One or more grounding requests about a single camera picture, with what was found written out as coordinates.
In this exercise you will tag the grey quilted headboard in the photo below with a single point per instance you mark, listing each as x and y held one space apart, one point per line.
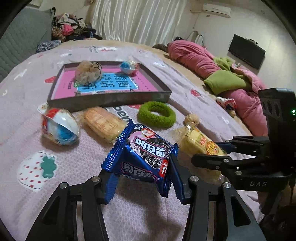
29 28

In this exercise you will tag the white air conditioner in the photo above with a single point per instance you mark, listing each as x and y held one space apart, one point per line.
217 10

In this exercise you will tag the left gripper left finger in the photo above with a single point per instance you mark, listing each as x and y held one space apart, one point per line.
58 218

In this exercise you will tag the purple strawberry print bedsheet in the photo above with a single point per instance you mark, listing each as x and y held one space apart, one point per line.
33 166

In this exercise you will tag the green fuzzy hair scrunchie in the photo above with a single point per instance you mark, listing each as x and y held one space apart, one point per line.
156 114

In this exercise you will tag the beige mesh drawstring pouch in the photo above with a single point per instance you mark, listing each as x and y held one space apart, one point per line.
88 72

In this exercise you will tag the blue oreo cookie packet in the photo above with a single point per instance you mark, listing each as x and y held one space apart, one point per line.
139 154

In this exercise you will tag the pink and blue book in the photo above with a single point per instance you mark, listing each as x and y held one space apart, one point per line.
112 80

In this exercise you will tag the white satin curtain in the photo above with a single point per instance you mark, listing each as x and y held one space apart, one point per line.
139 22

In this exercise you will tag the orange packaged rice cracker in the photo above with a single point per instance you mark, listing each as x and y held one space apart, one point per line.
105 124

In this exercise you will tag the dark shallow box tray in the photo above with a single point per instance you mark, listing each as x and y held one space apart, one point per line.
109 99

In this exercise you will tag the small red white doll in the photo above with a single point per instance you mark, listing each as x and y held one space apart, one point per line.
227 104

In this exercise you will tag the black wall television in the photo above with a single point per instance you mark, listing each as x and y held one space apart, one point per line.
247 51

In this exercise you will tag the red white blue toy egg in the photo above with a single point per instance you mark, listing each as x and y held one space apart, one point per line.
58 125

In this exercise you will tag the blue patterned cloth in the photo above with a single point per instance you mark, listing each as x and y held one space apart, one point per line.
48 45

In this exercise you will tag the pile of clothes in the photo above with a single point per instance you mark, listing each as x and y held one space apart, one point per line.
67 27

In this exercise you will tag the pink quilted duvet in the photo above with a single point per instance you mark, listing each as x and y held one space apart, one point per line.
200 61

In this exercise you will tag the walnut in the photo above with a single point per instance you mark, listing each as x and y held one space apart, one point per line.
192 118

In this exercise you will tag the yellow packaged corn snack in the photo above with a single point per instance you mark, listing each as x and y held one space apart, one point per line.
192 141

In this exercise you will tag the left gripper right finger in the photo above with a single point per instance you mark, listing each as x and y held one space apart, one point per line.
214 210

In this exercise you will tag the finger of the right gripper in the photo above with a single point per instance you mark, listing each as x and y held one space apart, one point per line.
245 145
217 163

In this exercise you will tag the green fleece blanket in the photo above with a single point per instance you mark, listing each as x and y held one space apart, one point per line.
224 79

